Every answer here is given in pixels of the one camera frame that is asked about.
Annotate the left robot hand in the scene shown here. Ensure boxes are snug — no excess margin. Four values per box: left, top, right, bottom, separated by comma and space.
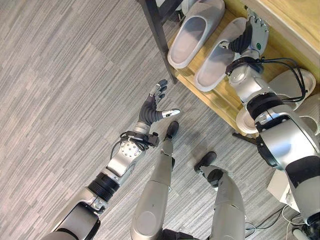
135, 79, 181, 134

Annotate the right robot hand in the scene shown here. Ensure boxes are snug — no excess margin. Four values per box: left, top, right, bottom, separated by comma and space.
219, 7, 271, 61

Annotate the grey slipper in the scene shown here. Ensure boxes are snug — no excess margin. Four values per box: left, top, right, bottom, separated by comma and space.
166, 0, 226, 69
194, 16, 251, 93
269, 68, 317, 112

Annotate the white shoe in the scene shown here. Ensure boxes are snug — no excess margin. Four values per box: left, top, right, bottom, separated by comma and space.
174, 0, 192, 16

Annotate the robot left leg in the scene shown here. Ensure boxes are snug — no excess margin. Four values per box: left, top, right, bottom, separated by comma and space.
130, 120, 180, 240

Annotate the robot leg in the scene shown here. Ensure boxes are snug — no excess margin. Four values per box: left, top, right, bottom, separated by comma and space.
194, 151, 247, 240
130, 120, 180, 240

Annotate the beige slipper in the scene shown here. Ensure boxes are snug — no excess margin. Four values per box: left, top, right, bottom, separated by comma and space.
235, 106, 261, 135
298, 93, 320, 137

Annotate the robot right leg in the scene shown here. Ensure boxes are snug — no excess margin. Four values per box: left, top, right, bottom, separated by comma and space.
194, 151, 247, 240

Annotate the white box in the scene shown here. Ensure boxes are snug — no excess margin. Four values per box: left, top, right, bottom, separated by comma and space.
266, 169, 301, 209

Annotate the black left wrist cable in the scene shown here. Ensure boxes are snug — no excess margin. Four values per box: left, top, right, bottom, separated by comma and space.
109, 130, 153, 161

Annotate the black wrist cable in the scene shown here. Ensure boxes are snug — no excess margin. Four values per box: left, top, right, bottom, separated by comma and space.
257, 57, 309, 103
109, 130, 153, 161

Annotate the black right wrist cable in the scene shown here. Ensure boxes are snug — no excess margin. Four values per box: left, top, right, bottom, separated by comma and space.
257, 57, 309, 103

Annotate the wooden shoe rack black frame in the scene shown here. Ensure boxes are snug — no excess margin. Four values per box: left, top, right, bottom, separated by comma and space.
138, 0, 320, 147

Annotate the black floor cable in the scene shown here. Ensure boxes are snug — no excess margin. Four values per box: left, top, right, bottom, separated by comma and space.
246, 207, 285, 230

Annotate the white floor cable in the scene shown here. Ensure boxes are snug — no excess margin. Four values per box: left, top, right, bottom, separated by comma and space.
244, 204, 305, 240

